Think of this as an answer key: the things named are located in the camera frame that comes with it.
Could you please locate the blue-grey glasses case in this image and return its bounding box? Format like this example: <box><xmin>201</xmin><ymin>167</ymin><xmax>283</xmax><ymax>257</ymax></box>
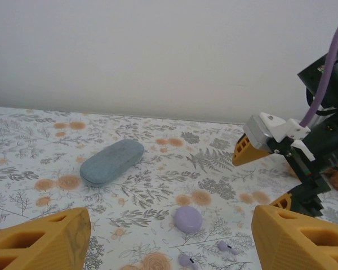
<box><xmin>79</xmin><ymin>138</ymin><xmax>145</xmax><ymax>188</ymax></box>

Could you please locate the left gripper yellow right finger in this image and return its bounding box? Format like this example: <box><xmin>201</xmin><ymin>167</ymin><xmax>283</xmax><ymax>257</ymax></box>
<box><xmin>251</xmin><ymin>204</ymin><xmax>338</xmax><ymax>270</ymax></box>

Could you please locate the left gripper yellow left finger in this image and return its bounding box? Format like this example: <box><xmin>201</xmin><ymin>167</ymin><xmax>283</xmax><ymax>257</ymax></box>
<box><xmin>0</xmin><ymin>207</ymin><xmax>91</xmax><ymax>270</ymax></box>

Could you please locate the purple earbud charging case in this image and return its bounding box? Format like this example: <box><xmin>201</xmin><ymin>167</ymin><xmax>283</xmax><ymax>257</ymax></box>
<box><xmin>173</xmin><ymin>205</ymin><xmax>204</xmax><ymax>233</ymax></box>

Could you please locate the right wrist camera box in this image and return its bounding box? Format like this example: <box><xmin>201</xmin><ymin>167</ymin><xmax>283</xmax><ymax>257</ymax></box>
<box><xmin>243</xmin><ymin>111</ymin><xmax>317</xmax><ymax>163</ymax></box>

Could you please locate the purple earbud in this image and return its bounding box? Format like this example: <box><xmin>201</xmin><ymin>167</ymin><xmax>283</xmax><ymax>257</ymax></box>
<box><xmin>217</xmin><ymin>240</ymin><xmax>239</xmax><ymax>256</ymax></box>
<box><xmin>178</xmin><ymin>252</ymin><xmax>200</xmax><ymax>270</ymax></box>

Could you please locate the floral patterned table mat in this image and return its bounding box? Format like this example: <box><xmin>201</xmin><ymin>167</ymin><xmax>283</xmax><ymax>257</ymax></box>
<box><xmin>0</xmin><ymin>105</ymin><xmax>338</xmax><ymax>270</ymax></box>

